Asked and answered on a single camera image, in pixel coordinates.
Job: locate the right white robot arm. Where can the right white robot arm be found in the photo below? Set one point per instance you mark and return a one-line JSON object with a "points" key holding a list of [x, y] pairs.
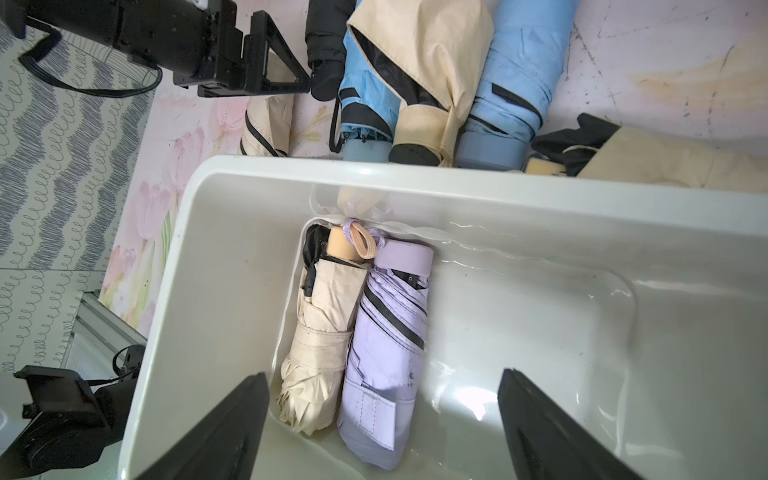
{"points": [[68, 422]]}

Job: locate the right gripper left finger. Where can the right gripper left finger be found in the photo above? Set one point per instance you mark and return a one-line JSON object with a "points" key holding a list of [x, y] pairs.
{"points": [[225, 443]]}

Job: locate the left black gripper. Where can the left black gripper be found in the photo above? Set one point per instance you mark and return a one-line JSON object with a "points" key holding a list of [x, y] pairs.
{"points": [[203, 48]]}

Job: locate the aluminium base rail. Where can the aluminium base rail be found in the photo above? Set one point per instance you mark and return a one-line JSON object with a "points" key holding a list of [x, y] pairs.
{"points": [[97, 336]]}

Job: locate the pink floral table mat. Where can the pink floral table mat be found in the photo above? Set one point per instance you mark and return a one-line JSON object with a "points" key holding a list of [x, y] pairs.
{"points": [[695, 69]]}

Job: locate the beige umbrella black stripes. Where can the beige umbrella black stripes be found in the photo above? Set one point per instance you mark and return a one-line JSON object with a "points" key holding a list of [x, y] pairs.
{"points": [[267, 126]]}

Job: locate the beige umbrella behind box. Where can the beige umbrella behind box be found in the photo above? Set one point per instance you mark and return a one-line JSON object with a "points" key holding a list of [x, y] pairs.
{"points": [[601, 150]]}

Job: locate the beige umbrella black lining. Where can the beige umbrella black lining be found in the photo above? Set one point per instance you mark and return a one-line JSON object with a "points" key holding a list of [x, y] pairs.
{"points": [[431, 55]]}

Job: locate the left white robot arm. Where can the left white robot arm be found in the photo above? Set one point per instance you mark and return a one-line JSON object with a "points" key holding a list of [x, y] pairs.
{"points": [[98, 21]]}

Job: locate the cream umbrella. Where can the cream umbrella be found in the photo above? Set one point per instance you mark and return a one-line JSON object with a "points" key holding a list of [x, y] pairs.
{"points": [[335, 263]]}

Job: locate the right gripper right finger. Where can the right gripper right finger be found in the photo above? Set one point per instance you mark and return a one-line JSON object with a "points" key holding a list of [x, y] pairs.
{"points": [[544, 442]]}

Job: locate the black folded umbrella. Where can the black folded umbrella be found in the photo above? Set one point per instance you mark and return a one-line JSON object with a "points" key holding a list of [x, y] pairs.
{"points": [[326, 26]]}

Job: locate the white plastic storage box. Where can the white plastic storage box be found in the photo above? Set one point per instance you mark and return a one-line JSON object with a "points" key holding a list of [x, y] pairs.
{"points": [[641, 310]]}

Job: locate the lilac umbrella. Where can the lilac umbrella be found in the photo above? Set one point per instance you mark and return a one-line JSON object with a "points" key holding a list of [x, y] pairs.
{"points": [[387, 351]]}

